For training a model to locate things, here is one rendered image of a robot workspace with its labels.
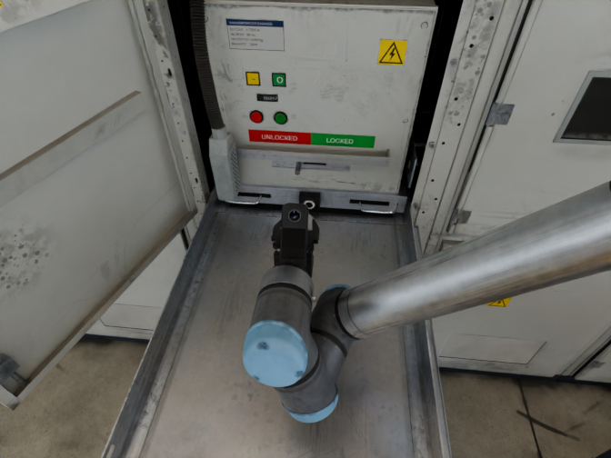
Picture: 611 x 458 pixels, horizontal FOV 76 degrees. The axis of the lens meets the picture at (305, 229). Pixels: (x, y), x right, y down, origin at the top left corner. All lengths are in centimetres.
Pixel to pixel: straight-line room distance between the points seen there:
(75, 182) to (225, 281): 39
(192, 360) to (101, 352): 117
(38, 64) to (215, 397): 67
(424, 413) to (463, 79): 67
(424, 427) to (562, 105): 70
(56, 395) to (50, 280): 113
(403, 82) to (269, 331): 63
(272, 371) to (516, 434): 142
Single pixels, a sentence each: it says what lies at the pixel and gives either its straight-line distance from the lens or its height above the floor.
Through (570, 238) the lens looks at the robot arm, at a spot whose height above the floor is 134.
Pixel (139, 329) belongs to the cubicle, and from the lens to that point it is 186.
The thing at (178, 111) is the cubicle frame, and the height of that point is 117.
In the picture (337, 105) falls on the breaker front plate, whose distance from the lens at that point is 97.
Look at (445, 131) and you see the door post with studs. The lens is 98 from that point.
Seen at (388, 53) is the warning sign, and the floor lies 130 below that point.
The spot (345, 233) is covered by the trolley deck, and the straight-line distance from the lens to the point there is 110.
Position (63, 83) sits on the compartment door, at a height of 132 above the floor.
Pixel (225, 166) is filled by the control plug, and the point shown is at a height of 106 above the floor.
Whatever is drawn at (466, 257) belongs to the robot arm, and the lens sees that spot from 53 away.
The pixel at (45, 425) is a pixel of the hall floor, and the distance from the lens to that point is 199.
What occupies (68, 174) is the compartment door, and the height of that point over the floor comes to 117.
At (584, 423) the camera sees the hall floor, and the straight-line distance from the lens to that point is 204.
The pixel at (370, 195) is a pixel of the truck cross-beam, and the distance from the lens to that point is 111.
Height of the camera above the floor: 163
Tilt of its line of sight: 45 degrees down
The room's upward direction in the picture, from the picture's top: straight up
